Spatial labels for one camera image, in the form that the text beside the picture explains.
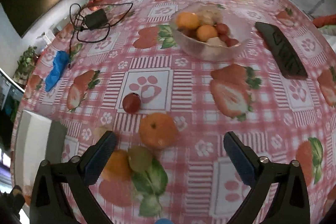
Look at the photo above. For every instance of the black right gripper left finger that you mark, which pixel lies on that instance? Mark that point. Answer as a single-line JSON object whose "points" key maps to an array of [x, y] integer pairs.
{"points": [[49, 202]]}

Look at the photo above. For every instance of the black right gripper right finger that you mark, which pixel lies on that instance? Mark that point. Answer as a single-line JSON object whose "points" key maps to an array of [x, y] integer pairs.
{"points": [[291, 201]]}

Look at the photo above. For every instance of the small orange kumquat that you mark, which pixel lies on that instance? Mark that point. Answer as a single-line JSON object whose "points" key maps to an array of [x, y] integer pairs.
{"points": [[117, 167]]}

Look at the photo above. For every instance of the green grape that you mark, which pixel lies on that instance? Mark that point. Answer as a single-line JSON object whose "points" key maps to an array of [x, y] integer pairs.
{"points": [[139, 158]]}

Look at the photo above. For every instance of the red cherry tomato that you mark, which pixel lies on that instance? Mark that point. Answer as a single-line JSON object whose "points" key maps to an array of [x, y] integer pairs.
{"points": [[131, 103]]}

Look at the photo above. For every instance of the large orange mandarin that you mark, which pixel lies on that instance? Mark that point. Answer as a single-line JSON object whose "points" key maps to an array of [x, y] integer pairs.
{"points": [[158, 130]]}

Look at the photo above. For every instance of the white tray box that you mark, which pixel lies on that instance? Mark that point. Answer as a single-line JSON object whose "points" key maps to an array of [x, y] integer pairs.
{"points": [[38, 138]]}

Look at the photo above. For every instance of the dark smartphone red case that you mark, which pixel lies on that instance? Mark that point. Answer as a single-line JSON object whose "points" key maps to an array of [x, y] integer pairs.
{"points": [[290, 65]]}

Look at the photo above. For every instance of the green potted plant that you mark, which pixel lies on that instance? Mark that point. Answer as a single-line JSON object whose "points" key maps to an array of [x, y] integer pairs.
{"points": [[26, 64]]}

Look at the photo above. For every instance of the blue crumpled cloth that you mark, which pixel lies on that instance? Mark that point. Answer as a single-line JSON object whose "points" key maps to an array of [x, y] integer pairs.
{"points": [[60, 62]]}

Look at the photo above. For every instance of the pink strawberry pattern tablecloth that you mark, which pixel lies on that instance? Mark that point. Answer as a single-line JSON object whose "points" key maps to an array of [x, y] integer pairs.
{"points": [[194, 181]]}

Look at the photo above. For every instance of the clear glass fruit bowl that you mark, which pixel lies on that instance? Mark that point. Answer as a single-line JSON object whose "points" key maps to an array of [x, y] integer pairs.
{"points": [[210, 32]]}

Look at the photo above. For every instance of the black power adapter with cable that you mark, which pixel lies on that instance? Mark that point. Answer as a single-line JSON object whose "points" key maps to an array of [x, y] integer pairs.
{"points": [[96, 20]]}

